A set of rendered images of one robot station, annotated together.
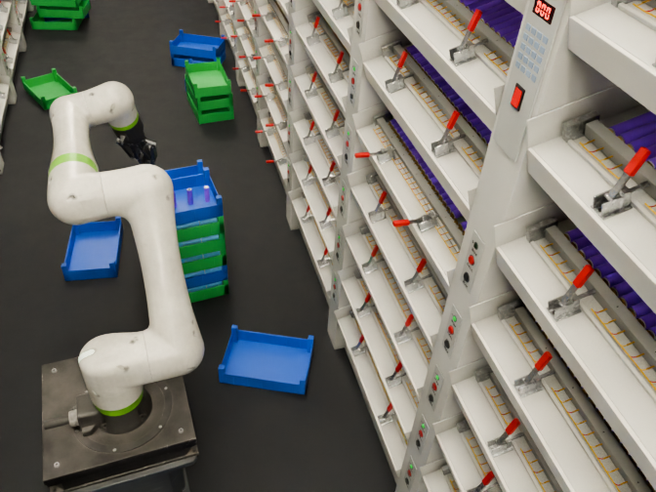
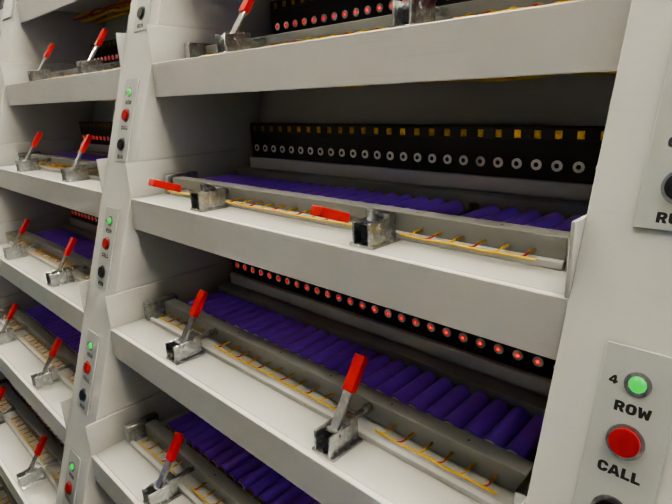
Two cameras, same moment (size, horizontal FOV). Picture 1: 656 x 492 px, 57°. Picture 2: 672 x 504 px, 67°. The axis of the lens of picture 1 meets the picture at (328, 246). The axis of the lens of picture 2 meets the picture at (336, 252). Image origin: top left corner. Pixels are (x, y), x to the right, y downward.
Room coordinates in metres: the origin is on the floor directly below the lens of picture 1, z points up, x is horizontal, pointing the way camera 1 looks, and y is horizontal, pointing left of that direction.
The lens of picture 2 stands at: (0.65, 0.04, 0.95)
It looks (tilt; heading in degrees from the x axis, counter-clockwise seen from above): 4 degrees down; 331
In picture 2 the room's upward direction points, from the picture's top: 10 degrees clockwise
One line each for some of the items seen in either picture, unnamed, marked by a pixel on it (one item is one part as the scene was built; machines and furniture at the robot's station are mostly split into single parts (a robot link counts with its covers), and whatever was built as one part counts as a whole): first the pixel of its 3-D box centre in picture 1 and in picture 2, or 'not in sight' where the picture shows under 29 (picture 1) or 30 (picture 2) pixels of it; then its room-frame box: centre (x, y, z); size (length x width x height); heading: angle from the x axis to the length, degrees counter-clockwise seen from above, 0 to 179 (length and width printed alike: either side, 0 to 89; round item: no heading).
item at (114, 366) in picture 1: (117, 371); not in sight; (0.89, 0.50, 0.51); 0.16 x 0.13 x 0.19; 112
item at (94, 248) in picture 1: (94, 247); not in sight; (1.84, 0.97, 0.04); 0.30 x 0.20 x 0.08; 12
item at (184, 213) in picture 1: (174, 198); not in sight; (1.69, 0.56, 0.44); 0.30 x 0.20 x 0.08; 115
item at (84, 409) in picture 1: (99, 408); not in sight; (0.87, 0.56, 0.39); 0.26 x 0.15 x 0.06; 111
